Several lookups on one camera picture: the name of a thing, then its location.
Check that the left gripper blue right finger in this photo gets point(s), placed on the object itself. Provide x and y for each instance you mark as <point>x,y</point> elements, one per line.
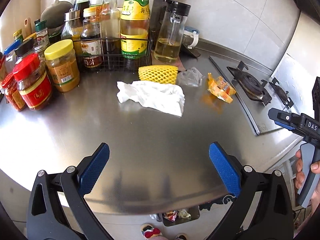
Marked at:
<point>227,171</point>

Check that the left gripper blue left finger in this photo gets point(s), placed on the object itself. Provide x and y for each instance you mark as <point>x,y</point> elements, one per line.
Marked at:
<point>91,167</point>

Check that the orange soap wrapper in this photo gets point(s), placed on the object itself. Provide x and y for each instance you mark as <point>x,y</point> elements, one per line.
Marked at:
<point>220,88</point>

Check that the white paper towel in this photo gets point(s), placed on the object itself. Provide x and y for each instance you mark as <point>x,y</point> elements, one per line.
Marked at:
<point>166,98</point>

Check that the grey trash bin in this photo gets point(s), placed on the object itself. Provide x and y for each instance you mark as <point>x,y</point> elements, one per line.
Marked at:
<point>176,217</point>

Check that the right hand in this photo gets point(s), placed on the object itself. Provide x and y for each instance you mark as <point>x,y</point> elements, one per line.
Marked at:
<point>300,179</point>

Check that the stainless gas stove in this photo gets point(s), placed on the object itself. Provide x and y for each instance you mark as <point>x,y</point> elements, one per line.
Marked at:
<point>257,92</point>

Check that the red bow slipper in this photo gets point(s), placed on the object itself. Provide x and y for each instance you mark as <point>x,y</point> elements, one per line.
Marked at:
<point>148,231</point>

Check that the clear plastic wrapper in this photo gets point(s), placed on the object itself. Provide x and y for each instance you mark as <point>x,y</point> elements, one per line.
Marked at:
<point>191,77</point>

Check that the red lid chili sauce jar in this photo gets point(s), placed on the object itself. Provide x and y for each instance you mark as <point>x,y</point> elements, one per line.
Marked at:
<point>33,82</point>

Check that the small red chili jar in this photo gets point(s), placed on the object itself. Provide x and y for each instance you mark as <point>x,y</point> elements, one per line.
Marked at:
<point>11,92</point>

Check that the yellow foam fruit net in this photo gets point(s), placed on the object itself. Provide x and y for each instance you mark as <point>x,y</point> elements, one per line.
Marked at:
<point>164,74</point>

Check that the yellow lid seasoning jar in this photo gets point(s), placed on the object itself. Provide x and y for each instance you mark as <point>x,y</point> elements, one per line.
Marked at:
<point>62,65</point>

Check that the small dark sauce bottle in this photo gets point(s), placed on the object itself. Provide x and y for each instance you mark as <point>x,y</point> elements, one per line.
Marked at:
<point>90,40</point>

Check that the glass oil dispenser black lid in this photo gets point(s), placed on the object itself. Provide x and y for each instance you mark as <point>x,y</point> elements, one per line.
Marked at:
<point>170,36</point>

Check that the green cap spice jar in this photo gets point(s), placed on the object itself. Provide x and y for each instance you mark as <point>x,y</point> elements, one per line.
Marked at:
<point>42,33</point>

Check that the steel cap glass cruet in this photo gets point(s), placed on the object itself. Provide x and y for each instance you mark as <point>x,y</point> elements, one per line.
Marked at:
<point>72,30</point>

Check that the gold cap glass bottle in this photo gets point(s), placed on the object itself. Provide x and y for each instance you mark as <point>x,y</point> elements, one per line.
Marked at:
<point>110,27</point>

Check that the grey ladle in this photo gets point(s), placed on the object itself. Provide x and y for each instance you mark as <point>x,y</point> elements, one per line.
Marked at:
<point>54,15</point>

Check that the large green label vinegar bottle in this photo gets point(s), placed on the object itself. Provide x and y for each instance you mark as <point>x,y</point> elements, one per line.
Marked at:
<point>134,28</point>

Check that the black wire rack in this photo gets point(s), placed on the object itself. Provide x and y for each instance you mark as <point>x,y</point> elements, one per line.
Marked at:
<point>120,62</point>

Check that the clear container white handle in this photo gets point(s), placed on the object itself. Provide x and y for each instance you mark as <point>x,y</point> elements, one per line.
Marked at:
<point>190,37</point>

